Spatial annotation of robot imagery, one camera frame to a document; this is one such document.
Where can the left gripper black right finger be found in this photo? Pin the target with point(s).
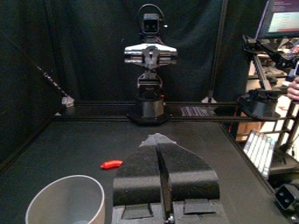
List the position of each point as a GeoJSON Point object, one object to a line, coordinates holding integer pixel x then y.
{"type": "Point", "coordinates": [190, 178]}

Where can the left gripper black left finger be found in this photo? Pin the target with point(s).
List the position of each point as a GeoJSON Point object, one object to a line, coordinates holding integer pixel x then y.
{"type": "Point", "coordinates": [133, 180]}

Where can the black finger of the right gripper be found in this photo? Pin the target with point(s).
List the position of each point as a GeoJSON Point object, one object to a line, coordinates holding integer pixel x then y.
{"type": "Point", "coordinates": [146, 57]}
{"type": "Point", "coordinates": [153, 57]}

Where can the black leader arm links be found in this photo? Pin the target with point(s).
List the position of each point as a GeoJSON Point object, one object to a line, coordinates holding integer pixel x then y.
{"type": "Point", "coordinates": [272, 54]}

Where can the black leader arm base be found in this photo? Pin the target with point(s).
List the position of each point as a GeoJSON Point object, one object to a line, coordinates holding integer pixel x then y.
{"type": "Point", "coordinates": [258, 103]}

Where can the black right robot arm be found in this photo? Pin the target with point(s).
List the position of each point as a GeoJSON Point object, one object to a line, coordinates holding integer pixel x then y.
{"type": "Point", "coordinates": [149, 108]}

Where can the red toy chile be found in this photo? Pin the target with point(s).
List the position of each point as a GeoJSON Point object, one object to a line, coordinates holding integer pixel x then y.
{"type": "Point", "coordinates": [110, 164]}

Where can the person's hand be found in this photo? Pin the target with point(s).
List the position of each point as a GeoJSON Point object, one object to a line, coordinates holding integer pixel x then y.
{"type": "Point", "coordinates": [293, 89]}

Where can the black cloth curtain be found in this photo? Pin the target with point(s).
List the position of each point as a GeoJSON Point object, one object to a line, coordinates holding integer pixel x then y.
{"type": "Point", "coordinates": [97, 52]}

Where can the white keyboard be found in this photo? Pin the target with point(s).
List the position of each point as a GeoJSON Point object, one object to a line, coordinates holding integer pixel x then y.
{"type": "Point", "coordinates": [258, 153]}

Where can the brown cardboard box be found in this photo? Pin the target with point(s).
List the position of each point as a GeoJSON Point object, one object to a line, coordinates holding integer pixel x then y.
{"type": "Point", "coordinates": [248, 129]}

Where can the computer monitor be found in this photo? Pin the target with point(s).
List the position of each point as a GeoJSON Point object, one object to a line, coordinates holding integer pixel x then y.
{"type": "Point", "coordinates": [281, 17]}

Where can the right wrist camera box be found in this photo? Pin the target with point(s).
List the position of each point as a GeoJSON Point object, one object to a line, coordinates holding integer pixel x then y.
{"type": "Point", "coordinates": [150, 24]}

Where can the black vertical frame post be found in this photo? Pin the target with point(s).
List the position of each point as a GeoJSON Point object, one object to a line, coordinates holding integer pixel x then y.
{"type": "Point", "coordinates": [218, 49]}

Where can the white corner bracket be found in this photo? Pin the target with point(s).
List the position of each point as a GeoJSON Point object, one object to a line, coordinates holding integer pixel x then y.
{"type": "Point", "coordinates": [209, 99]}
{"type": "Point", "coordinates": [66, 101]}

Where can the black horizontal frame rail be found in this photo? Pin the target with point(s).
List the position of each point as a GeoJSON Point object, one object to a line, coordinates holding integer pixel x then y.
{"type": "Point", "coordinates": [201, 118]}

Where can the small black camera box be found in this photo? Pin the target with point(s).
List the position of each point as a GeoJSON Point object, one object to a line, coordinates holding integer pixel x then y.
{"type": "Point", "coordinates": [286, 197]}

